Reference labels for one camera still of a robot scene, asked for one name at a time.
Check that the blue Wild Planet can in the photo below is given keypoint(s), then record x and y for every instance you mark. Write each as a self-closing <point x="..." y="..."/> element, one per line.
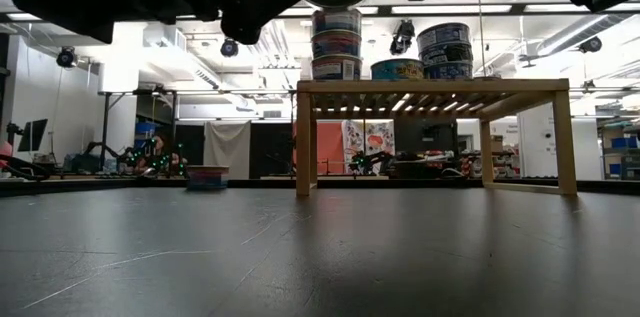
<point x="444" y="34"/>

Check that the light blue tuna can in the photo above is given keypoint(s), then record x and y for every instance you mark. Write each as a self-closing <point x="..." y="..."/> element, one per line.
<point x="398" y="70"/>

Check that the gold-lid can white label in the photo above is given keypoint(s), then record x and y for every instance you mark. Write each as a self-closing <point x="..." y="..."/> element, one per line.
<point x="336" y="69"/>

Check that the pink and blue label can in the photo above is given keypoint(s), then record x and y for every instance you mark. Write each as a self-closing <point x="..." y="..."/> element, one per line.
<point x="207" y="178"/>

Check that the black background robot arm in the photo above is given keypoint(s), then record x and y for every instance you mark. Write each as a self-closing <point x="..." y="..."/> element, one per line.
<point x="100" y="152"/>

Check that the wooden slatted shelf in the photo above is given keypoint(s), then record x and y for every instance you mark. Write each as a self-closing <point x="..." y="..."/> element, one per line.
<point x="430" y="86"/>

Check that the white hanging cloth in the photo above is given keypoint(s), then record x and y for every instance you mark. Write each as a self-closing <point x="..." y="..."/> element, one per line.
<point x="227" y="144"/>

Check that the blue plastic bin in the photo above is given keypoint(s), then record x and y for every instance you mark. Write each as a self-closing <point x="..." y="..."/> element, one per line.
<point x="144" y="132"/>

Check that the black background screen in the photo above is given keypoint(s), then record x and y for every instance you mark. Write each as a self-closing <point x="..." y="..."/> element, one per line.
<point x="425" y="137"/>

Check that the person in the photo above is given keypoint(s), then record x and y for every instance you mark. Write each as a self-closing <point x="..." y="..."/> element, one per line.
<point x="160" y="147"/>

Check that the colourful poster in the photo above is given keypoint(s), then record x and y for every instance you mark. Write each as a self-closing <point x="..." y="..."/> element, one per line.
<point x="367" y="139"/>

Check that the black robot green lights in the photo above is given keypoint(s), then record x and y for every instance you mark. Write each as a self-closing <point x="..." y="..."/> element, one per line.
<point x="365" y="161"/>
<point x="150" y="162"/>

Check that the black metal rack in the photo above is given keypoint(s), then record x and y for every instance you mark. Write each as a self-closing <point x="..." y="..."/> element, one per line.
<point x="105" y="127"/>

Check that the black monitor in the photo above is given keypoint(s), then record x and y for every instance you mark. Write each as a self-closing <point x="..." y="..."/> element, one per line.
<point x="32" y="134"/>

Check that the black table mat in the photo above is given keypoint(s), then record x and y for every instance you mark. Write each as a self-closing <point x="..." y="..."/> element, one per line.
<point x="320" y="257"/>

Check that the wooden rack blue bins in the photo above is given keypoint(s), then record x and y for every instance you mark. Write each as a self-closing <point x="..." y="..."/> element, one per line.
<point x="620" y="144"/>

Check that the black ceiling camera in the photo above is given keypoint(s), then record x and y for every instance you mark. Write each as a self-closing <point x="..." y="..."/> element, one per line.
<point x="229" y="48"/>
<point x="591" y="44"/>
<point x="66" y="57"/>
<point x="402" y="37"/>

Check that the orange wall panel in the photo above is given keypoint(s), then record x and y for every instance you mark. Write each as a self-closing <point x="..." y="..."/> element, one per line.
<point x="330" y="147"/>

